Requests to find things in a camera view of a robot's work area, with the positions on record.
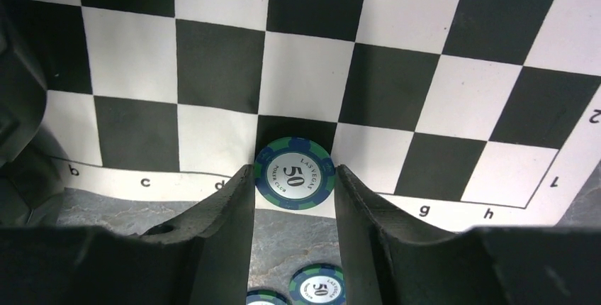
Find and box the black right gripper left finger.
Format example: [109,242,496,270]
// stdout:
[1,165,255,304]

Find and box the black poker case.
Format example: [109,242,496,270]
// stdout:
[1,6,64,226]

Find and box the green 50 chip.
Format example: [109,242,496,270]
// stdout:
[246,289,288,305]
[288,263,347,305]
[254,137,335,211]

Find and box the black white chessboard mat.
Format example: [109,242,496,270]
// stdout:
[1,0,600,231]

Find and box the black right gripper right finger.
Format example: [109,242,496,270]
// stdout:
[335,165,600,304]

